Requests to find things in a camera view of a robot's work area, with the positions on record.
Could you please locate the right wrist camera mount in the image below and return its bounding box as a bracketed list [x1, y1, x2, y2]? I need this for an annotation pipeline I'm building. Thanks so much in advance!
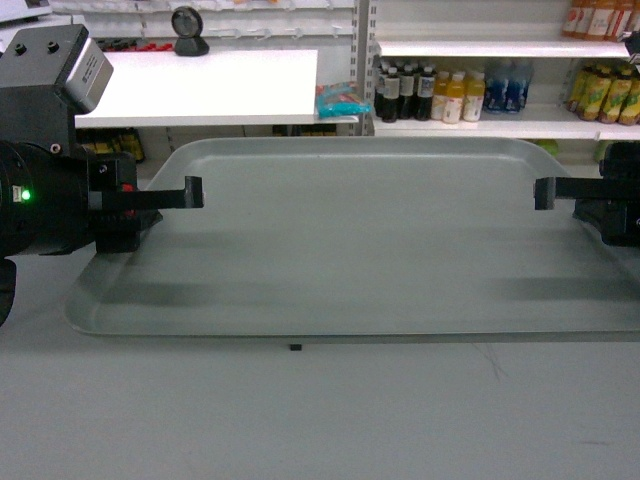
[618, 31, 640, 71]

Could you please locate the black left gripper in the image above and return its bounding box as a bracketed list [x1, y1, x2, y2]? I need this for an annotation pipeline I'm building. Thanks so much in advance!
[89, 152, 204, 253]

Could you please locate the black round barcode scanner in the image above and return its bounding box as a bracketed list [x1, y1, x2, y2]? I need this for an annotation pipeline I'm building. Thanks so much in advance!
[171, 6, 209, 57]

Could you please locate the white checkout table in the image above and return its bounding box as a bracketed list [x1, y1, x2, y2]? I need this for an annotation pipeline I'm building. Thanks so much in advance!
[74, 48, 361, 130]

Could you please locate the grey rectangular serving tray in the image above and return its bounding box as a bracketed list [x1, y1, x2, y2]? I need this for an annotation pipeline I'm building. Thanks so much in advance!
[65, 137, 639, 343]

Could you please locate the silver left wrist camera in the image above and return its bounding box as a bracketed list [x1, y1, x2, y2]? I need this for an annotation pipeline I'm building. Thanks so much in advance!
[1, 24, 114, 115]

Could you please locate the blue snack packet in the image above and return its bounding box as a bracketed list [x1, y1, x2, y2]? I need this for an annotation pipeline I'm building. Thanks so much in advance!
[315, 81, 371, 119]

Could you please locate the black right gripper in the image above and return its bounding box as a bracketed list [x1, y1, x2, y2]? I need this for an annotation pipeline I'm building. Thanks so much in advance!
[534, 142, 639, 247]

